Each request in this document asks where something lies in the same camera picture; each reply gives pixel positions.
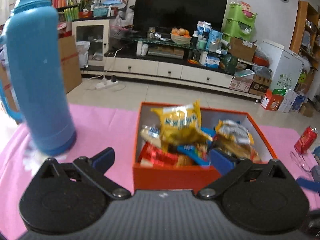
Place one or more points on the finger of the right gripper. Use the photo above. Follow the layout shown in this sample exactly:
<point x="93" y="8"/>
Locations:
<point x="308" y="184"/>

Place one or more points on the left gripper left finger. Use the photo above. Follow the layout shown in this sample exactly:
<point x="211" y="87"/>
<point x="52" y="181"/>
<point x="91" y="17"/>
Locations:
<point x="93" y="170"/>

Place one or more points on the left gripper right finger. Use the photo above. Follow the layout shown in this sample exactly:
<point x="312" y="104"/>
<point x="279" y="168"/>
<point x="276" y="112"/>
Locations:
<point x="231" y="170"/>

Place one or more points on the blue cookie snack packet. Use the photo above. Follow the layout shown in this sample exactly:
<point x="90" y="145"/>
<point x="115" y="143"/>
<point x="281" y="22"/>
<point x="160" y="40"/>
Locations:
<point x="199" y="152"/>

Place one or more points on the yellow grey seeds packet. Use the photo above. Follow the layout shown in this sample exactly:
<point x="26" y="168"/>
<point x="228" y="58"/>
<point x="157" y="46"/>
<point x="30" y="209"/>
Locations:
<point x="234" y="132"/>

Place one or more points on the yellow chips bag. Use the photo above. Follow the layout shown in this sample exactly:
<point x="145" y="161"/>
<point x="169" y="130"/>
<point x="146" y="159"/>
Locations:
<point x="181" y="125"/>

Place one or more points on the clear eyeglasses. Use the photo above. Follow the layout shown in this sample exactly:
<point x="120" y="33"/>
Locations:
<point x="300" y="162"/>

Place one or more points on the red soda can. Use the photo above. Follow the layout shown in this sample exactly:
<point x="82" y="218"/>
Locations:
<point x="306" y="140"/>

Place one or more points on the orange storage box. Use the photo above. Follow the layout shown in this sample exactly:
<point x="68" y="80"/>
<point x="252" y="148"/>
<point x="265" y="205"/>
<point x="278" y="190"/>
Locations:
<point x="260" y="152"/>

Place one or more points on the red snack packet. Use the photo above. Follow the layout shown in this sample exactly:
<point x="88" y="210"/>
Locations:
<point x="151" y="156"/>

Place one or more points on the orange white carton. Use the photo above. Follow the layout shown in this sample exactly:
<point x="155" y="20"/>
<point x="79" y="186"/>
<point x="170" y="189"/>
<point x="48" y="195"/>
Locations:
<point x="272" y="99"/>

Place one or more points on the white power strip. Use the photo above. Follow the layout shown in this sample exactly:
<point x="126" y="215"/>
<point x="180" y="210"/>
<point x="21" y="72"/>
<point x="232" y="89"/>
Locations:
<point x="106" y="84"/>

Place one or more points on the blue thermos flask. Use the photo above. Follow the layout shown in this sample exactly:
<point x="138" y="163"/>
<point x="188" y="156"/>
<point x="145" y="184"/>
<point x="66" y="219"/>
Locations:
<point x="31" y="39"/>

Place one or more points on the large cardboard box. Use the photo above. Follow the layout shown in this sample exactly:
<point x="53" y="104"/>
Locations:
<point x="69" y="63"/>

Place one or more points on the white small refrigerator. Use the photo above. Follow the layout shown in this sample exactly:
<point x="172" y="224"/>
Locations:
<point x="286" y="66"/>

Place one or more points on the white TV cabinet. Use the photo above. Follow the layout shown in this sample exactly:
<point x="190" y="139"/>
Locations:
<point x="126" y="64"/>

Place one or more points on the white glass-door side cabinet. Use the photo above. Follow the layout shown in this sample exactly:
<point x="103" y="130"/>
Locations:
<point x="92" y="37"/>

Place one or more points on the bowl of oranges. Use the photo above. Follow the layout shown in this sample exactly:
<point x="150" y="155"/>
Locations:
<point x="180" y="36"/>

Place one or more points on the green plastic stacking shelf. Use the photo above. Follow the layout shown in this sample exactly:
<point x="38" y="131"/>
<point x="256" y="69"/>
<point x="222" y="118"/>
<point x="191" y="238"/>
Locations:
<point x="240" y="22"/>

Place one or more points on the black flat television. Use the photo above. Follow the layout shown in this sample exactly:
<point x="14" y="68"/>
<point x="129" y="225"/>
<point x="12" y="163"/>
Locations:
<point x="178" y="14"/>

